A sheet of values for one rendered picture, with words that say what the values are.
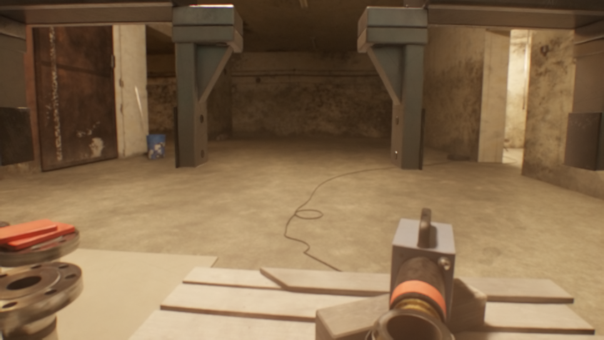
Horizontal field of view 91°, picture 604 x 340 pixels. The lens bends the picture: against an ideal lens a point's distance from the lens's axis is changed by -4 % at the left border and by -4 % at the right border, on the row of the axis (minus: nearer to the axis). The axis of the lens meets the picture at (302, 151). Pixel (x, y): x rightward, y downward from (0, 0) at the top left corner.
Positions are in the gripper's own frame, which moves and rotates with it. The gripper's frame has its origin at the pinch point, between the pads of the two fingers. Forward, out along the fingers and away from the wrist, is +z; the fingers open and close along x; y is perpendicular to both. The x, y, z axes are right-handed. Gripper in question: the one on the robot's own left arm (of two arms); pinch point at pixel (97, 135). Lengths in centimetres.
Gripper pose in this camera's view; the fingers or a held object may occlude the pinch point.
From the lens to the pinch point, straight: 25.5
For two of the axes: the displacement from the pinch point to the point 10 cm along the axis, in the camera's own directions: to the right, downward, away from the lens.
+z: -0.1, 9.9, 1.1
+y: 0.0, -1.1, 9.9
